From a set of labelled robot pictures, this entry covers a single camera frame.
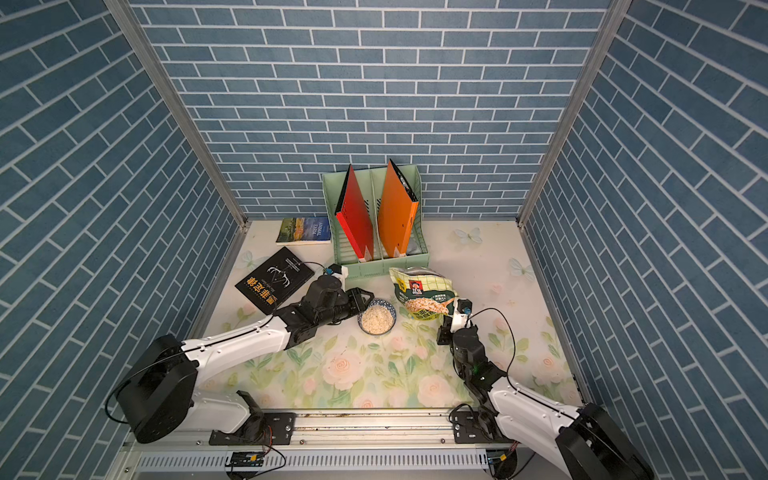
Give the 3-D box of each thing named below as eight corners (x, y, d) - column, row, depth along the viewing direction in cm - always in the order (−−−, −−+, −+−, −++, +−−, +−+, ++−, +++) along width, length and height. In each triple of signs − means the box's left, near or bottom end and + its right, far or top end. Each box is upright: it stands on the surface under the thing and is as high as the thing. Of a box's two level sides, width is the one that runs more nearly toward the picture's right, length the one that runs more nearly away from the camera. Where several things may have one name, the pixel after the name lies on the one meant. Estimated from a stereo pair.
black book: (241, 292, 101) (235, 284, 97) (288, 255, 112) (284, 247, 108) (267, 315, 96) (262, 307, 92) (314, 274, 106) (311, 266, 102)
